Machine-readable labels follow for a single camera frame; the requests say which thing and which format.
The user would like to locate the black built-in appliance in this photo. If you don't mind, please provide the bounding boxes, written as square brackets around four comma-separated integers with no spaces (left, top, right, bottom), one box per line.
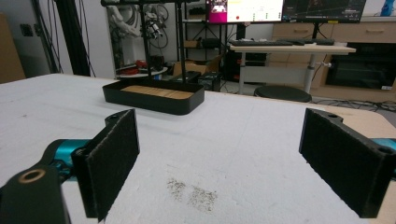
[325,42,396,91]

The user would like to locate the floor cables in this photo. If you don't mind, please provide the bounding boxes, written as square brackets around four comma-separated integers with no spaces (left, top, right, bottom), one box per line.
[311,98,396,114]

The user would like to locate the black keyboard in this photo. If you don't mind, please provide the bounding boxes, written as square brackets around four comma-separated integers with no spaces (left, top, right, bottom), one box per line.
[276,37,336,47]
[229,39,294,48]

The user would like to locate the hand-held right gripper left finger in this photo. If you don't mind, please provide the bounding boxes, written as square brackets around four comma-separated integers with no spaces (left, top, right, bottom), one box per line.
[71,108,141,223]

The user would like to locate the scattered brown crumbs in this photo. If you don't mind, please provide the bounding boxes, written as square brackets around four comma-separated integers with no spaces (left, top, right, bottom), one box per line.
[166,177,219,213]

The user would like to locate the black round stool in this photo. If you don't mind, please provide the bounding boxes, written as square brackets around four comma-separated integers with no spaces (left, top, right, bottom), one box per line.
[253,85,313,104]

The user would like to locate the cardboard box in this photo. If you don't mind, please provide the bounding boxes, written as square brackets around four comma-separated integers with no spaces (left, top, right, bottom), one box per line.
[172,55,224,77]

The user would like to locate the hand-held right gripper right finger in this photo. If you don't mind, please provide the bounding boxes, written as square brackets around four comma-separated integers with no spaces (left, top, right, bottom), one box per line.
[298,107,396,219]

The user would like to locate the black equipment box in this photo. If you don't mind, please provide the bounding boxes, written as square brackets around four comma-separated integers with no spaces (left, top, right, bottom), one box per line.
[197,71,223,92]

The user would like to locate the black metal stand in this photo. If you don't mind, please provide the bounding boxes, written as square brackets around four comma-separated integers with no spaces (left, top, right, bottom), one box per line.
[100,0,201,86]

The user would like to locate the brown wooden board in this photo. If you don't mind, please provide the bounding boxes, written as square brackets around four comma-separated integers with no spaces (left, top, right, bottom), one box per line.
[0,12,27,85]

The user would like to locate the monitor with dark screen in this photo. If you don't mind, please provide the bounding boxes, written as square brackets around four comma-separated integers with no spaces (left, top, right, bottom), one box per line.
[281,0,368,23]

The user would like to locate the black tray with wooden bottom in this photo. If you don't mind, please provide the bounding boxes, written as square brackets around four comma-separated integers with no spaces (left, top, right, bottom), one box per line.
[102,78,205,117]

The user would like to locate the wooden cabinet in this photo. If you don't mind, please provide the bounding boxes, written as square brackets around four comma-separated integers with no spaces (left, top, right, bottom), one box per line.
[270,21,396,103]

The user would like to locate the white round table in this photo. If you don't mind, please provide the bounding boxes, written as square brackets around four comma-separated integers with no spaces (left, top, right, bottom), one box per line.
[116,66,169,79]

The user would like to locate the black cable bundle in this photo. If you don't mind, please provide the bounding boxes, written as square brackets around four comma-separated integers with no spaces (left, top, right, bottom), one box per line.
[31,0,96,77]

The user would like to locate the white foam table cover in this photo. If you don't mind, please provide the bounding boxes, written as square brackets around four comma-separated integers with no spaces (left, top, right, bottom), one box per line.
[0,73,372,224]

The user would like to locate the light wooden desk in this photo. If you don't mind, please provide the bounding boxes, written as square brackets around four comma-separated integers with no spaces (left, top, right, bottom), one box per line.
[229,43,357,95]

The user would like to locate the monitor with white screen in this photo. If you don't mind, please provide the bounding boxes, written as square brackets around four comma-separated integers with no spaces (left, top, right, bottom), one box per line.
[205,0,285,24]

